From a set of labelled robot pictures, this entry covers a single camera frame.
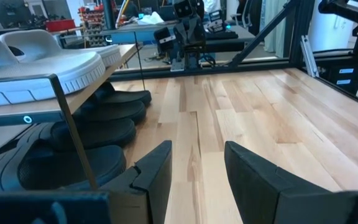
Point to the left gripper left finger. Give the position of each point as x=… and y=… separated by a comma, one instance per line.
x=148, y=193

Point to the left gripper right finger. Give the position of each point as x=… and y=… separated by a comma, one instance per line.
x=259, y=199

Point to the white rubber slide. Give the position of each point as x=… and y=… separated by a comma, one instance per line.
x=57, y=71
x=42, y=46

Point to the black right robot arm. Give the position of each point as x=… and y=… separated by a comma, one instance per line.
x=163, y=39

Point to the white plastic bag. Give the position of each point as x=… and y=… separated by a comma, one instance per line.
x=150, y=18

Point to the black office chair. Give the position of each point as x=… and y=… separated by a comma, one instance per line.
x=247, y=15

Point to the blue-edged workbench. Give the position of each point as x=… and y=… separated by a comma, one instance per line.
x=129, y=38

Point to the pale curtain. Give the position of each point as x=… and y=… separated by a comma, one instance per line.
x=273, y=37

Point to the dark metal pole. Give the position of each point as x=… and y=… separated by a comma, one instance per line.
x=109, y=14

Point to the parts organizer rack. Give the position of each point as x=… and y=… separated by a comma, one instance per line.
x=92, y=25

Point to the red toolbox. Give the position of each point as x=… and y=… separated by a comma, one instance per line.
x=61, y=25

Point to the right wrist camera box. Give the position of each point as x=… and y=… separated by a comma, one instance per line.
x=183, y=8

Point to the black table frame rail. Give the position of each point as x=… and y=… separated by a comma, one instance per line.
x=228, y=69
x=353, y=96

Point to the wooden shelf with black frame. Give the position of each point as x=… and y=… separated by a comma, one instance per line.
x=126, y=51

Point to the black diagonal frame brace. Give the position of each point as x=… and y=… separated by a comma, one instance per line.
x=259, y=34

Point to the black rig frame post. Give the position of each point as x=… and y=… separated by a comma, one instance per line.
x=297, y=31

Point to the silver aluminium bracket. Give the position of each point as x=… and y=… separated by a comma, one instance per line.
x=309, y=56

